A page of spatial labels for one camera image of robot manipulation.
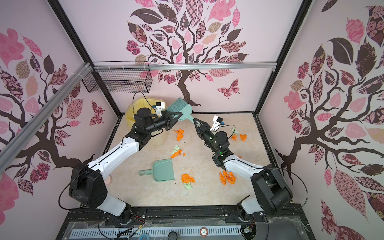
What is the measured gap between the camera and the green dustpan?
2.87 feet

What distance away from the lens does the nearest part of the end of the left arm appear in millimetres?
671

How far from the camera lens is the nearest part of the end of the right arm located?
0.70 meters
